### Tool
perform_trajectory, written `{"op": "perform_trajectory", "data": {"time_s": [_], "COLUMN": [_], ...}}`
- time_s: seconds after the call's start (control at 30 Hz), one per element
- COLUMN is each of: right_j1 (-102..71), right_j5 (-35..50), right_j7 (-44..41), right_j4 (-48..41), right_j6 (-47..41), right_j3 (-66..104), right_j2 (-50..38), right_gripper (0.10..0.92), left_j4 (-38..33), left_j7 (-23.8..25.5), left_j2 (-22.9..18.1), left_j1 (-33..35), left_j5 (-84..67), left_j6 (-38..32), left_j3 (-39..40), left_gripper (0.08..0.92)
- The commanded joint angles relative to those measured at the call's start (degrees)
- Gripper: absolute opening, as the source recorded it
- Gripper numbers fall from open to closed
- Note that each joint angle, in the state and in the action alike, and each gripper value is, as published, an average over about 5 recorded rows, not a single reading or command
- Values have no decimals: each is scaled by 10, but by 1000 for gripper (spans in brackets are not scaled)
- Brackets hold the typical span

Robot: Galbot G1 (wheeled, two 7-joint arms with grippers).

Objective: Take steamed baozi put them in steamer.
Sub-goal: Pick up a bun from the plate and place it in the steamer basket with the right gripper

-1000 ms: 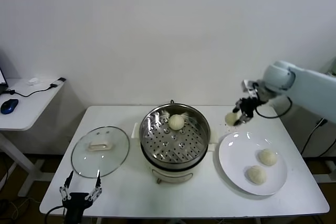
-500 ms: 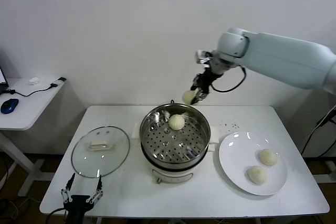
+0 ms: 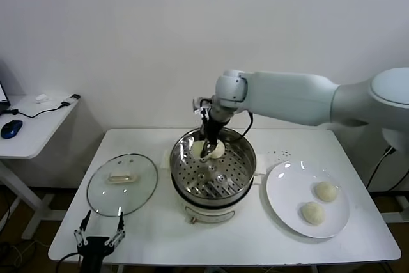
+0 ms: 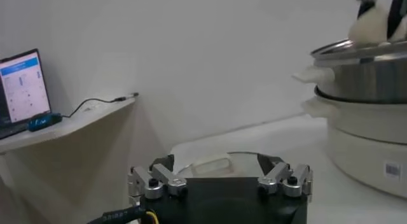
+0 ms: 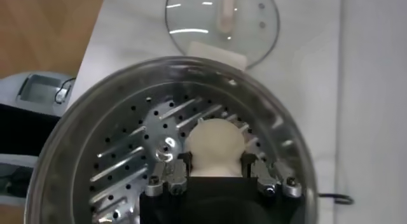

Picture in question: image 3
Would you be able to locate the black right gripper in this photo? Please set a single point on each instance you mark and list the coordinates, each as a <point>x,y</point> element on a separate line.
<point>212,130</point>

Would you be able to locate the stainless steel steamer basket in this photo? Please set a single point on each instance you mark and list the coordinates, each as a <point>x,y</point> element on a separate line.
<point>243,158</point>

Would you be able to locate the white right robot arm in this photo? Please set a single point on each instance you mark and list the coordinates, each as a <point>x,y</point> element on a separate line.
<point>287,97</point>

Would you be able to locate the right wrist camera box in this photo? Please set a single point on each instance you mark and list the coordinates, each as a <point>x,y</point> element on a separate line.
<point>200,106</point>

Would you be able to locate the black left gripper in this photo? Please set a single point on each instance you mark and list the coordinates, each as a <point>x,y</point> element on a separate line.
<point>92,250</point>

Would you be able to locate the white electric cooker pot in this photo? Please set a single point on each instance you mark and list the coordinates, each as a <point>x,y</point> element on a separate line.
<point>207,213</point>

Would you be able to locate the white round plate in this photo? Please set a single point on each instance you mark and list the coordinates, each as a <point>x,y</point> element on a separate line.
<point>287,196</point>

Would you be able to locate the white side desk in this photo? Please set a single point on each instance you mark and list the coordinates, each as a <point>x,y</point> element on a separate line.
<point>32,138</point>

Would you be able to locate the glass pot lid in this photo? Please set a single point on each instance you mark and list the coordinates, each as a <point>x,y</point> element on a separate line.
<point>134,190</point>

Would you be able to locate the blue computer mouse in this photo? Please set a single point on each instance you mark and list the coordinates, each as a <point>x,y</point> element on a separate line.
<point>12,129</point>

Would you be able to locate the black laptop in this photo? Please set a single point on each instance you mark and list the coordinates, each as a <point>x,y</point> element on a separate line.
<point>2,94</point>

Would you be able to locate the crumpled white tissue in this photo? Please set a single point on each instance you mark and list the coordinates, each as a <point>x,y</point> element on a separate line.
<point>41,98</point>

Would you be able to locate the white work table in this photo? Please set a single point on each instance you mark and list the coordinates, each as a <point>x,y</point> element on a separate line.
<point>249,250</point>

